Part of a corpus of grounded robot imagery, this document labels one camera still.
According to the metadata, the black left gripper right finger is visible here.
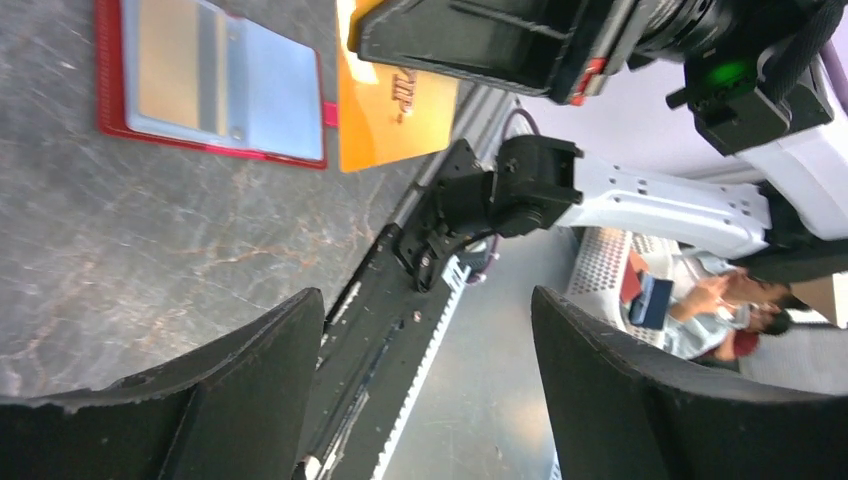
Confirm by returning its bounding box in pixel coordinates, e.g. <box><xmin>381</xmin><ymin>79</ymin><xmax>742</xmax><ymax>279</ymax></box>
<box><xmin>531</xmin><ymin>287</ymin><xmax>847</xmax><ymax>479</ymax></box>

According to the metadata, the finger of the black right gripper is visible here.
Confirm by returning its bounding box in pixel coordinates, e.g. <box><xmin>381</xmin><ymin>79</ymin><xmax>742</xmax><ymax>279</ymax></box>
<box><xmin>348</xmin><ymin>0</ymin><xmax>636</xmax><ymax>105</ymax></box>

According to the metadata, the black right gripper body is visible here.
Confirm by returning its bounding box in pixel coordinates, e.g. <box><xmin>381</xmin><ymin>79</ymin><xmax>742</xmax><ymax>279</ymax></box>
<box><xmin>627</xmin><ymin>1</ymin><xmax>846</xmax><ymax>156</ymax></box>

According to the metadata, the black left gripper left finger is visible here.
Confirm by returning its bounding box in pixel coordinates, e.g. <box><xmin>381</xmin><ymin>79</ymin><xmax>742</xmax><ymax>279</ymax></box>
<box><xmin>1</xmin><ymin>288</ymin><xmax>324</xmax><ymax>479</ymax></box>

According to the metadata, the gold VIP credit card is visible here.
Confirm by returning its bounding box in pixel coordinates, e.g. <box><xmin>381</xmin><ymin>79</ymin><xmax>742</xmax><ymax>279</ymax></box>
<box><xmin>336</xmin><ymin>0</ymin><xmax>459</xmax><ymax>173</ymax></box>

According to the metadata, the red leather card holder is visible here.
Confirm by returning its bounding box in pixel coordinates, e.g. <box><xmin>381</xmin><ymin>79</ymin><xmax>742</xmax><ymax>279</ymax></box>
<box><xmin>94</xmin><ymin>1</ymin><xmax>328</xmax><ymax>170</ymax></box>

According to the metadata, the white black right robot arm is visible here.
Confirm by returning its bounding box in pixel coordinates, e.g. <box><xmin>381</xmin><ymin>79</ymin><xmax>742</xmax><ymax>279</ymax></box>
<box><xmin>338</xmin><ymin>1</ymin><xmax>847</xmax><ymax>291</ymax></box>

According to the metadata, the person with dark hair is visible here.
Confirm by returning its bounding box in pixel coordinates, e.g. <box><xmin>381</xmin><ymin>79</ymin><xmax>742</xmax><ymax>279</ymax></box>
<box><xmin>662</xmin><ymin>270</ymin><xmax>811</xmax><ymax>360</ymax></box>

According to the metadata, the white perforated basket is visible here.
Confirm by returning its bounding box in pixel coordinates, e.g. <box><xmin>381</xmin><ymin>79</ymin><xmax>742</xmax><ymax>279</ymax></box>
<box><xmin>565</xmin><ymin>227</ymin><xmax>680</xmax><ymax>343</ymax></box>

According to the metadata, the brown cardboard box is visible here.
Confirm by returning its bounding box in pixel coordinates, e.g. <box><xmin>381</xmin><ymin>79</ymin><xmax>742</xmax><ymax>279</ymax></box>
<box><xmin>791</xmin><ymin>272</ymin><xmax>847</xmax><ymax>329</ymax></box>

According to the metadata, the grey slotted cable duct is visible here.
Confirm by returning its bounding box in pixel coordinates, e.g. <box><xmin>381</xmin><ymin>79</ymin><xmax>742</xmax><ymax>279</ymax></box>
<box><xmin>371</xmin><ymin>256</ymin><xmax>471</xmax><ymax>480</ymax></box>

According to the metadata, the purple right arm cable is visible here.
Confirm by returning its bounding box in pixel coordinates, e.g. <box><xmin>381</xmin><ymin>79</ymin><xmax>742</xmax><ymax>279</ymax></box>
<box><xmin>463</xmin><ymin>107</ymin><xmax>541</xmax><ymax>286</ymax></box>

